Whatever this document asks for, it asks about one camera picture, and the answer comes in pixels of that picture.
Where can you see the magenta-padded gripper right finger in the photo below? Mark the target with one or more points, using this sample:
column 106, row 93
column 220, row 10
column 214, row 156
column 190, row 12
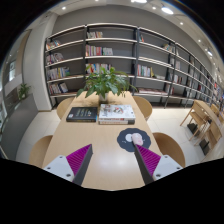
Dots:
column 150, row 160

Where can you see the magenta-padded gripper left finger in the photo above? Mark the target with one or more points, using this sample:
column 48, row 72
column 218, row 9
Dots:
column 76, row 160

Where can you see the dark round mouse pad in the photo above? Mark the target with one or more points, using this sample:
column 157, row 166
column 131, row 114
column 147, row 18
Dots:
column 125, row 140

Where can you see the black book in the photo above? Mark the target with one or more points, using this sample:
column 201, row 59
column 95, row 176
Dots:
column 81, row 114

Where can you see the white book with red lettering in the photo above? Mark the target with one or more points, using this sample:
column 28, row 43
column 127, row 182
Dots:
column 116, row 122

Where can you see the large white book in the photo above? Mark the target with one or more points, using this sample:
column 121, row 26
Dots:
column 116, row 111

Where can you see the grey partition counter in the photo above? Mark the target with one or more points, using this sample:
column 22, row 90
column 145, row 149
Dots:
column 18, row 126

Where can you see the light wooden desk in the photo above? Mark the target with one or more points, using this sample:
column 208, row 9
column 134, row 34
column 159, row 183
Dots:
column 206, row 109

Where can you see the green potted plant white pot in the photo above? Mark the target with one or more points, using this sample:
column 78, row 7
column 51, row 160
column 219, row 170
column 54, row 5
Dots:
column 105, row 83

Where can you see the small green background plant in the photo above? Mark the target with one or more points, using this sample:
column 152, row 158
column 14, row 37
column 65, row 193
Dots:
column 24, row 90

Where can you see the grey bookshelf unit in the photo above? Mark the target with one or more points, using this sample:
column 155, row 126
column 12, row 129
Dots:
column 113, row 50

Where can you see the ceiling lights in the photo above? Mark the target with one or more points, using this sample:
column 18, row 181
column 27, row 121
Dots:
column 166, row 10

